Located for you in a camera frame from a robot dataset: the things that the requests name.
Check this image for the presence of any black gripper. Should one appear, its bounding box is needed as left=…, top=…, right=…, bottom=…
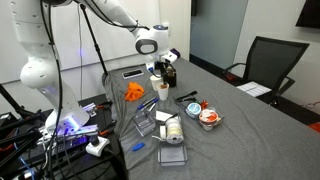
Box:
left=153, top=59, right=173, bottom=88

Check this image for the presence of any black cup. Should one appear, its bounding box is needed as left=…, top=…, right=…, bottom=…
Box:
left=165, top=68, right=178, bottom=88

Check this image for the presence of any white paper cup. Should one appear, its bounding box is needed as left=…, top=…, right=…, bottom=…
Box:
left=156, top=82, right=170, bottom=101
left=149, top=74, right=164, bottom=92

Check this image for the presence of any small red object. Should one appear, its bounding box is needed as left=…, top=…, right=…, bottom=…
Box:
left=199, top=99, right=210, bottom=110

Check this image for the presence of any silver marker blue cap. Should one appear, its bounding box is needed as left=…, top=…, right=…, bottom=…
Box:
left=136, top=96, right=160, bottom=111
left=141, top=99, right=157, bottom=112

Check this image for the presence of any white paper pad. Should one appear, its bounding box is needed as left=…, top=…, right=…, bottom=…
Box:
left=155, top=110, right=175, bottom=123

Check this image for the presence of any container with blue lid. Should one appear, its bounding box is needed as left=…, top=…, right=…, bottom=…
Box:
left=185, top=102, right=203, bottom=120

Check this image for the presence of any stack of tape rolls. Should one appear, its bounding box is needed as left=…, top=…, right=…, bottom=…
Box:
left=159, top=116, right=185, bottom=145

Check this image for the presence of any container with red lid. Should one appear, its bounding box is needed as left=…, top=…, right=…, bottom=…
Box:
left=198, top=108, right=220, bottom=131

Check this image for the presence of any orange black clamp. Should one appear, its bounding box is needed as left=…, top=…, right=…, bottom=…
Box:
left=99, top=121, right=118, bottom=137
left=96, top=101, right=114, bottom=111

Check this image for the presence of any blue marker pen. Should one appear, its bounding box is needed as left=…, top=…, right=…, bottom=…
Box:
left=131, top=142, right=146, bottom=152

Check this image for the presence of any clear plastic lid box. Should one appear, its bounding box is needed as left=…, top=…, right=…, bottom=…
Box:
left=156, top=141, right=189, bottom=167

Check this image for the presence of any black tripod pole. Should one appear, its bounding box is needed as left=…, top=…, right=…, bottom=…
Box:
left=79, top=3, right=110, bottom=77

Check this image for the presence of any white paper sheet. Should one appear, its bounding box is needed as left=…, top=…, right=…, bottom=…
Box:
left=235, top=81, right=272, bottom=98

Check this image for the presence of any white emergency stop box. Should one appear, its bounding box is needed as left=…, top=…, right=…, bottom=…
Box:
left=85, top=135, right=111, bottom=158

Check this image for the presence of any black robot cart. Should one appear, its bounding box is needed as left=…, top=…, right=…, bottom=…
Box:
left=0, top=93, right=129, bottom=180

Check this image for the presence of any black mesh office chair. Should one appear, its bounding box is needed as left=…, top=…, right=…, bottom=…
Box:
left=222, top=35, right=311, bottom=108

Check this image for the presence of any grey tablecloth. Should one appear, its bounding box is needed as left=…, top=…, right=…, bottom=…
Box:
left=103, top=57, right=320, bottom=180

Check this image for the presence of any orange bag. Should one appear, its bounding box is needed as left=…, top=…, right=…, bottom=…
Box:
left=308, top=121, right=320, bottom=134

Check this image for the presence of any black tripod stand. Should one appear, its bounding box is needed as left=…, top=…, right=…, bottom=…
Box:
left=0, top=83, right=46, bottom=174

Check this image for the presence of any black tablet white frame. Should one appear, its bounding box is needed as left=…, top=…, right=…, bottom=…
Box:
left=121, top=68, right=145, bottom=80

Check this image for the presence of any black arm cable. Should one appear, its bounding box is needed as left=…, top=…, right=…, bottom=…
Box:
left=39, top=0, right=66, bottom=180

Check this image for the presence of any black wall television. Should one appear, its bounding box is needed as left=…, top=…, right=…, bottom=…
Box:
left=295, top=0, right=320, bottom=29

